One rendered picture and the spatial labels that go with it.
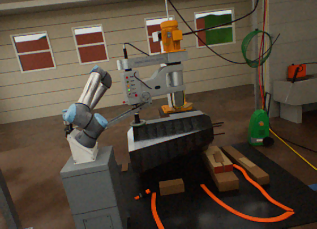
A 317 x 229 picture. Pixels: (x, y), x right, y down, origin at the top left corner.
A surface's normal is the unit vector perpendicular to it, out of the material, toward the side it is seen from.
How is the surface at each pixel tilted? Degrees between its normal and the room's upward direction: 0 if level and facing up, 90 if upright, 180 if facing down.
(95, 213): 90
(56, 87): 90
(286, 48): 90
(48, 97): 90
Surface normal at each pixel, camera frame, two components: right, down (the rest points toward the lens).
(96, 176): 0.12, 0.23
